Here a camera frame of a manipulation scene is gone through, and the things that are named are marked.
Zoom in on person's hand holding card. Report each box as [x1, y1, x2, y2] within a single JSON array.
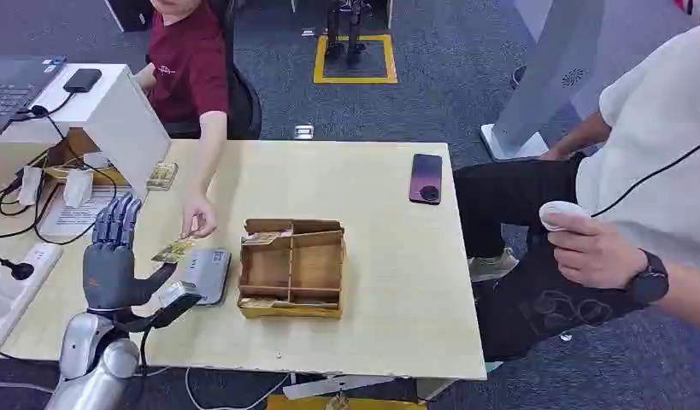
[[179, 193, 220, 240]]

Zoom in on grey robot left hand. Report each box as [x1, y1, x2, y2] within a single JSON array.
[[82, 192, 179, 313]]

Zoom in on person's hand holding controller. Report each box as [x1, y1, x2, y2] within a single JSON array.
[[544, 210, 649, 290]]

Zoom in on yellow printed card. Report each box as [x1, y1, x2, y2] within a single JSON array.
[[151, 237, 198, 265]]

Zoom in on white handheld controller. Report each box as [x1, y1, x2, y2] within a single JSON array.
[[538, 200, 593, 233]]

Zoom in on stack of printed cards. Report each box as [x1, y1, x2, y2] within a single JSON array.
[[146, 162, 179, 192]]

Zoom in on black wristwatch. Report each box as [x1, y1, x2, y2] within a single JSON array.
[[626, 249, 671, 308]]

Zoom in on grey card reader device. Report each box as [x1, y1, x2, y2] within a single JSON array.
[[181, 248, 232, 308]]

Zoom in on printed paper sheet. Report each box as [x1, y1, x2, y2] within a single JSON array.
[[37, 185, 137, 240]]

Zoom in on black plug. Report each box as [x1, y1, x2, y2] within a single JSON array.
[[0, 255, 36, 283]]

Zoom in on white adapter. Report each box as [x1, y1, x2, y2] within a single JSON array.
[[62, 168, 95, 208], [17, 166, 44, 207]]

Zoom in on white power strip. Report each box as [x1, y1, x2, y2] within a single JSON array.
[[0, 241, 64, 353]]

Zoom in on pale shoe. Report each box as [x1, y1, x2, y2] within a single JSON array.
[[468, 247, 521, 284]]

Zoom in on wooden card box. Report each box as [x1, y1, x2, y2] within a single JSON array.
[[237, 218, 347, 320]]

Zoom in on white box stand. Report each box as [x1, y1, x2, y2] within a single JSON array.
[[3, 62, 173, 200]]

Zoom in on black office chair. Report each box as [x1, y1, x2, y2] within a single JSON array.
[[161, 0, 264, 142]]

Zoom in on person beside desk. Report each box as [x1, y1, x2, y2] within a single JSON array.
[[453, 25, 700, 363]]

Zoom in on person across desk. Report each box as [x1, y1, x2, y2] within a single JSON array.
[[132, 0, 232, 240]]

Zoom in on white floor stand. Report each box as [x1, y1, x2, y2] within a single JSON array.
[[479, 0, 691, 163]]

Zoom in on black external drive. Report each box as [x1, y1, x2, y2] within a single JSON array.
[[62, 67, 103, 95]]

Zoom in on dark purple smartphone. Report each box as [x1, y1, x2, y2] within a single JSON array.
[[408, 153, 444, 206]]

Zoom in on dark laptop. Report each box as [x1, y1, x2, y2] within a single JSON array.
[[0, 54, 68, 136]]

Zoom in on yellow floor tape square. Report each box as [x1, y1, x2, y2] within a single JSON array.
[[313, 34, 399, 85]]

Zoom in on black robot legs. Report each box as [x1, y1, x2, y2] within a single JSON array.
[[324, 0, 368, 64]]

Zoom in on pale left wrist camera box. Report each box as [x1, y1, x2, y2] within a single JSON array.
[[150, 281, 204, 331]]

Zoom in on black cable on desk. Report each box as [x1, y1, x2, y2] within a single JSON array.
[[0, 104, 120, 248]]

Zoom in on black controller cable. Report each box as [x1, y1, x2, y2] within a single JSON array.
[[589, 137, 700, 220]]

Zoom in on white cable under desk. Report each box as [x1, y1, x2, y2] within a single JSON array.
[[184, 367, 291, 410]]

